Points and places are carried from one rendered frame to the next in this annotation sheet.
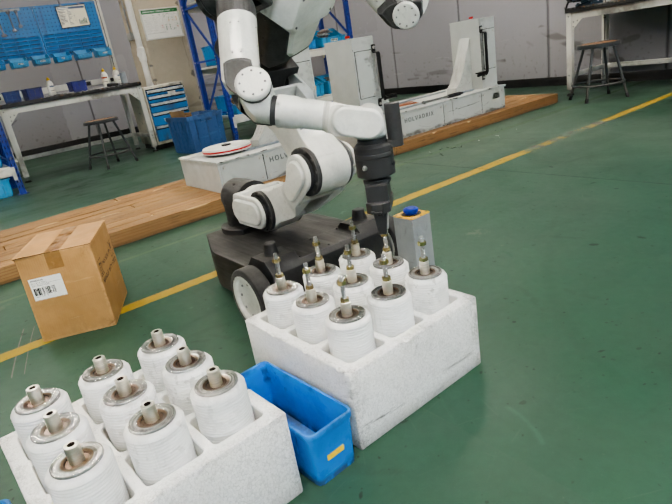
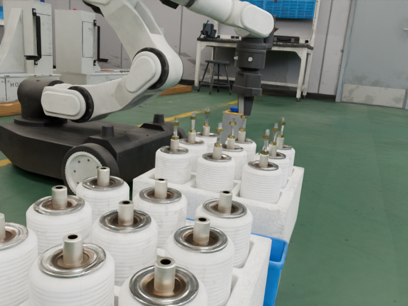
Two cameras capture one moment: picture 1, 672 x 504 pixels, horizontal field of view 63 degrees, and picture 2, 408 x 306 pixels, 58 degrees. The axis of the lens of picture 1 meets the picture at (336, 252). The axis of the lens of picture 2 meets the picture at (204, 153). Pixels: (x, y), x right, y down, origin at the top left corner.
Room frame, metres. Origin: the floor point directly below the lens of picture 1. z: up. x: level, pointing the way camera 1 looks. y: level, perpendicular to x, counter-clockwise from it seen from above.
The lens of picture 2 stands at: (0.37, 0.60, 0.49)
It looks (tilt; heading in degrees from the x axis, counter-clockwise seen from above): 15 degrees down; 326
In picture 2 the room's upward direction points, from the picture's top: 5 degrees clockwise
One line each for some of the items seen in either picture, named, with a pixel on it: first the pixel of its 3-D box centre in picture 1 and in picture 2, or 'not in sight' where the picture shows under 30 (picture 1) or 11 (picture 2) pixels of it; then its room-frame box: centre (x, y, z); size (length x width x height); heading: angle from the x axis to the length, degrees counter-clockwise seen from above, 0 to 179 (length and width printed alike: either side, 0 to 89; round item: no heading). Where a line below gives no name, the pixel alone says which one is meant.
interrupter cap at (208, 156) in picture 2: (312, 300); (217, 157); (1.09, 0.07, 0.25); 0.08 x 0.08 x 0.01
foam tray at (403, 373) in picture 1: (362, 341); (224, 201); (1.16, -0.03, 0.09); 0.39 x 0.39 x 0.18; 36
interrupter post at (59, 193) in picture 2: (100, 365); (59, 197); (0.93, 0.48, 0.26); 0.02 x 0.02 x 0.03
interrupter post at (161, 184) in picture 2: (184, 356); (161, 188); (0.91, 0.31, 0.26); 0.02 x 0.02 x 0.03
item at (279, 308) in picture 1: (289, 322); (172, 183); (1.18, 0.14, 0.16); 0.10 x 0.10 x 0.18
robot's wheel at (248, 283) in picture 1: (254, 298); (90, 174); (1.50, 0.26, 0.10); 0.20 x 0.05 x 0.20; 35
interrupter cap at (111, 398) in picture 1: (125, 392); (125, 221); (0.84, 0.41, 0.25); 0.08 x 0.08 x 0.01
